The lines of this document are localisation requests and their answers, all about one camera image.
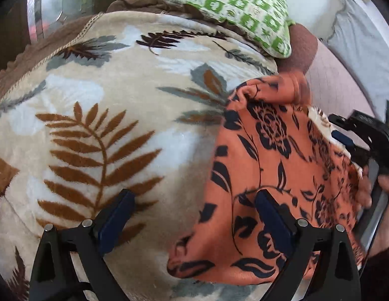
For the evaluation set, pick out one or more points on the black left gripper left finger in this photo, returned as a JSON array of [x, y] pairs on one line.
[[95, 238]]

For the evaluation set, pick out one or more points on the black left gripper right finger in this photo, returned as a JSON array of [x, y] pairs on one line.
[[297, 240]]

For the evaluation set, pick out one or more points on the orange black floral garment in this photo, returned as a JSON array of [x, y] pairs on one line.
[[271, 140]]

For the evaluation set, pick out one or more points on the person's right hand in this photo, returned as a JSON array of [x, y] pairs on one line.
[[380, 243]]

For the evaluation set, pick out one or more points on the pink cylindrical bolster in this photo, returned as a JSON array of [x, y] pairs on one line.
[[333, 89]]

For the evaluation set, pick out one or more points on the grey pillow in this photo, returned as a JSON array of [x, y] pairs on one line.
[[359, 45]]

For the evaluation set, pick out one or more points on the beige leaf pattern blanket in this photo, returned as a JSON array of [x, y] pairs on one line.
[[125, 100]]

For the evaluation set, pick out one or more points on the green white patterned pillow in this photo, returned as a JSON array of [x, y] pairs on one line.
[[265, 22]]

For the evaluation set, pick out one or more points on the wooden glass panel cabinet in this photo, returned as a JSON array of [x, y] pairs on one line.
[[24, 22]]

